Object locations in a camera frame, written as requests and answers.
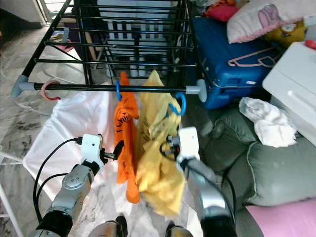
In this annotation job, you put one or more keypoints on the yellow shirt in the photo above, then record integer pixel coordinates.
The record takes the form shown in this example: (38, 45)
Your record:
(158, 173)

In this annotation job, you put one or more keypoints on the blue plastic clothes hanger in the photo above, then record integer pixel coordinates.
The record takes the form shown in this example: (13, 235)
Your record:
(118, 93)
(182, 104)

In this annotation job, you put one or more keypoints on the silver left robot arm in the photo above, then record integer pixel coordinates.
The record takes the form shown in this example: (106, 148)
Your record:
(76, 182)

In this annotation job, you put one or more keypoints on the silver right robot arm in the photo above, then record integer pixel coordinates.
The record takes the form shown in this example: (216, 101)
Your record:
(207, 187)

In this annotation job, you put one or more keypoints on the pink hanger with thick hook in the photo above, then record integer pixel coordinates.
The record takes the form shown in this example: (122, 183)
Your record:
(44, 93)

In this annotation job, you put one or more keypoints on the thin pink clothes hanger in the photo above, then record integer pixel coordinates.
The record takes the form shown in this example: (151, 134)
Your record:
(242, 62)

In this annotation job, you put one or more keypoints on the orange shirt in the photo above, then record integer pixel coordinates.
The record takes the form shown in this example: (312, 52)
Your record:
(126, 128)

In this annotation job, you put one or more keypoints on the white shirt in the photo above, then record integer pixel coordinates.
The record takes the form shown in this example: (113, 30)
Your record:
(69, 138)

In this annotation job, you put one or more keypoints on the black metal drying rack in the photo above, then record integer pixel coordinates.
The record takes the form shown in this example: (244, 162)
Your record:
(89, 88)

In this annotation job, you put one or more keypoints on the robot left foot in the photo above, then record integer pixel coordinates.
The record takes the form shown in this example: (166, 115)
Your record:
(106, 228)

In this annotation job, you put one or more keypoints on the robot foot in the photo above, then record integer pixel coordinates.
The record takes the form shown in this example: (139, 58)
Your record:
(180, 232)
(106, 228)

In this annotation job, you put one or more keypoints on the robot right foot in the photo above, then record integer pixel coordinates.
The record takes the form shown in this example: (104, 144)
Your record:
(180, 232)

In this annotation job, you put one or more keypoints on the blue hard suitcase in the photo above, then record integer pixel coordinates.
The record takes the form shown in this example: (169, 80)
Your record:
(222, 59)

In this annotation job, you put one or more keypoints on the white folding chair grey seat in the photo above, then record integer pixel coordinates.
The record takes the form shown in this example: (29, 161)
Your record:
(5, 158)

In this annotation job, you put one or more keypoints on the crumpled white cloth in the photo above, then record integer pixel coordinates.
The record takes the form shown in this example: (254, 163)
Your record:
(271, 123)

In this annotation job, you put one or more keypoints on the grey green sofa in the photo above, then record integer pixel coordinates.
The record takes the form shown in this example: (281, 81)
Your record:
(276, 173)

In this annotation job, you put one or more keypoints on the small colourful cloth pile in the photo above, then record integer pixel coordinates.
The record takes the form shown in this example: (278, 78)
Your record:
(58, 38)

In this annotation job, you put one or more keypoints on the pink fabric sheet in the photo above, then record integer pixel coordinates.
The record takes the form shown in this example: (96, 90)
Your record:
(281, 222)

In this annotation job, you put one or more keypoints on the white plastic storage box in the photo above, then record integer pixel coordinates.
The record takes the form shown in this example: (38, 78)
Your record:
(291, 84)

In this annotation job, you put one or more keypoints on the red cushion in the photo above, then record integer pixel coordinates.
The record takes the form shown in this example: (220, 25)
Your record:
(219, 12)

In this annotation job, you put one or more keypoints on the white pink cartoon pillow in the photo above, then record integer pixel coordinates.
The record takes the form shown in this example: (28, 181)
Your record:
(256, 19)

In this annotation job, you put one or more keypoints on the yellow plush toy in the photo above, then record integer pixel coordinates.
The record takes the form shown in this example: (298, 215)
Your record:
(286, 34)

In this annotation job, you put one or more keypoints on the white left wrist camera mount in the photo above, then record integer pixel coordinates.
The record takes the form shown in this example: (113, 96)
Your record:
(92, 147)

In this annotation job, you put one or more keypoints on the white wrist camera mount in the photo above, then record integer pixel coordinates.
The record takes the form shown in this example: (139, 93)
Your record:
(92, 147)
(189, 142)

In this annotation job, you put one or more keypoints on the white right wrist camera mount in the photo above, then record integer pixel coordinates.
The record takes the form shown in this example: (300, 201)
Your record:
(189, 142)

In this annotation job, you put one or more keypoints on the white slatted frame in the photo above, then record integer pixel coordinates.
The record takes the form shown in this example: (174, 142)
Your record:
(128, 29)

